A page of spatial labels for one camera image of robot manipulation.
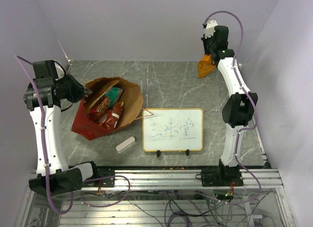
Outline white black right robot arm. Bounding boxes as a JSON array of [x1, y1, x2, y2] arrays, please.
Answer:
[[196, 20, 258, 187]]

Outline loose cables under table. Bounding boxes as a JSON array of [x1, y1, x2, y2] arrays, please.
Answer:
[[80, 179, 277, 227]]

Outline white whiteboard eraser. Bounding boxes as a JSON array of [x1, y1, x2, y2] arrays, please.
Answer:
[[116, 136, 136, 153]]

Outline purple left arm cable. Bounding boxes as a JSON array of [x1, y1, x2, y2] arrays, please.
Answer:
[[14, 55, 74, 215]]

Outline red orange snack bag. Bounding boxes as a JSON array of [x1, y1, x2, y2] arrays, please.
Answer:
[[88, 96, 109, 122]]

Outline red paper bag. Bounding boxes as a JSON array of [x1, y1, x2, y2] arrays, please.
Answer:
[[71, 77, 145, 140]]

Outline tan teal chips bag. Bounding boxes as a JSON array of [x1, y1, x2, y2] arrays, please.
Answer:
[[105, 87, 123, 109]]

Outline yellow framed whiteboard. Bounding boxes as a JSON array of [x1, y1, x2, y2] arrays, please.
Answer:
[[142, 108, 203, 152]]

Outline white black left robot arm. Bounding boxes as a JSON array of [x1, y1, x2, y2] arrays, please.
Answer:
[[23, 60, 100, 197]]

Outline aluminium frame base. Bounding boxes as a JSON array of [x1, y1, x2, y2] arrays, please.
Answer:
[[17, 167, 295, 227]]

